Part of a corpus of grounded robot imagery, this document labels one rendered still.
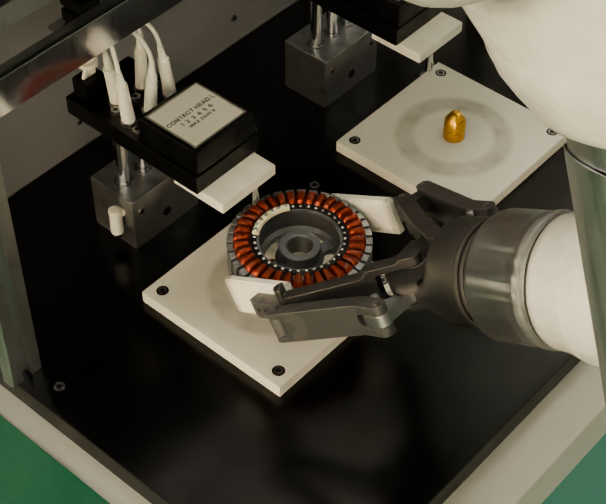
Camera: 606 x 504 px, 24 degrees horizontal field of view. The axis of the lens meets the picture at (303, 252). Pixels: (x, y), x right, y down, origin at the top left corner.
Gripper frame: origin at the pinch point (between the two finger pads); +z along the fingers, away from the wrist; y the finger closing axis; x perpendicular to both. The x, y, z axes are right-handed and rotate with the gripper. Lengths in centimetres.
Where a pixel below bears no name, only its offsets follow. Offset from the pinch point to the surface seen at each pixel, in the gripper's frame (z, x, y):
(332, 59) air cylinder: 14.2, 5.8, 21.4
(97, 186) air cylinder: 18.0, 7.4, -3.8
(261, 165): 3.5, 6.4, 2.2
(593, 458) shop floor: 39, -75, 58
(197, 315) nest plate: 7.8, -2.5, -6.3
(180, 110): 6.6, 12.8, -0.5
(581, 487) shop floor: 38, -75, 53
